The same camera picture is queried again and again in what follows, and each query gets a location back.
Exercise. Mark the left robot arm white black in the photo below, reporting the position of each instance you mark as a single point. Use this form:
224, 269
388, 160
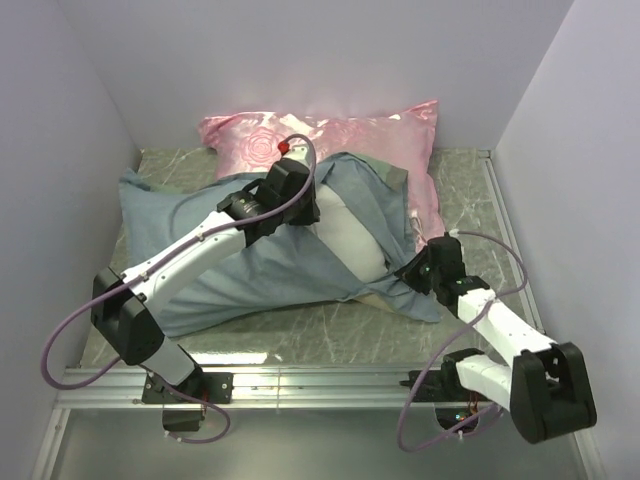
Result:
125, 306

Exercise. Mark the pink rose satin pillow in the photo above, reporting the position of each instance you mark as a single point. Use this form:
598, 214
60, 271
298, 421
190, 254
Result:
248, 142

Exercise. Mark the black right controller box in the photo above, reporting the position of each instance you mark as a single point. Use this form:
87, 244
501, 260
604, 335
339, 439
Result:
449, 417

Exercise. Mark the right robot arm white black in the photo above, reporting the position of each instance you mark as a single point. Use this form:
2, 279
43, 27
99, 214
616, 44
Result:
542, 384

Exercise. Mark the black controller box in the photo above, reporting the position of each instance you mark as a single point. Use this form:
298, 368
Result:
180, 421
449, 417

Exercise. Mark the aluminium front mounting rail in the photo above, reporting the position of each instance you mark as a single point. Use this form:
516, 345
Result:
279, 387

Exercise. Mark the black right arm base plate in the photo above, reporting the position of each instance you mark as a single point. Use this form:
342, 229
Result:
441, 387

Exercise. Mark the white pillow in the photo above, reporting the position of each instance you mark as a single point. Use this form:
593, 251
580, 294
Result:
347, 238

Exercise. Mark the aluminium right side rail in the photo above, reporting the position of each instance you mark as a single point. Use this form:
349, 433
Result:
507, 235

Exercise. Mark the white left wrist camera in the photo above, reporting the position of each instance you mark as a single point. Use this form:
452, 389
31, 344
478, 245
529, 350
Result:
298, 152

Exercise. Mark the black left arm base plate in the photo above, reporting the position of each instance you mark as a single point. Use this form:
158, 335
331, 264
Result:
212, 387

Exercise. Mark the black left controller box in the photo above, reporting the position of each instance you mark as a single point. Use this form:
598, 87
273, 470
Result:
180, 421

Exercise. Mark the green beige patchwork pillowcase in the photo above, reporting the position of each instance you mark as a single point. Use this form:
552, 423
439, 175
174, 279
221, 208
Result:
290, 267

